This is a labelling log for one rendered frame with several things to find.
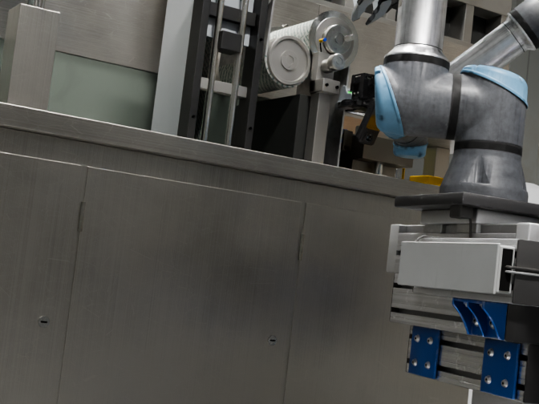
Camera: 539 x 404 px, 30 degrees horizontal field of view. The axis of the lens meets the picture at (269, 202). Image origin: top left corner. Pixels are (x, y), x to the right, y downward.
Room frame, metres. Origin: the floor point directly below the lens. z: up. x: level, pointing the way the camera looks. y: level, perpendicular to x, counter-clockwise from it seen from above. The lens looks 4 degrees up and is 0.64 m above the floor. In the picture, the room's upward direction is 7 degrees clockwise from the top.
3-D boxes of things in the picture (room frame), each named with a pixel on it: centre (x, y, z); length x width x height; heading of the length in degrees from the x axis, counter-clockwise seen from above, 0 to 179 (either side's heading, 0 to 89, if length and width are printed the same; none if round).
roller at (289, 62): (2.50, 0.06, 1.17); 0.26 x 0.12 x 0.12; 31
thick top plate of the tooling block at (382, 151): (2.69, -0.18, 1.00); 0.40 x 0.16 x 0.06; 31
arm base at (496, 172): (1.73, -0.37, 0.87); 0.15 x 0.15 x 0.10
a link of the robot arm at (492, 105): (1.73, -0.36, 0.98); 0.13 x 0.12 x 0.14; 84
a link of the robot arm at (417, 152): (2.24, -0.30, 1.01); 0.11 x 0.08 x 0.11; 159
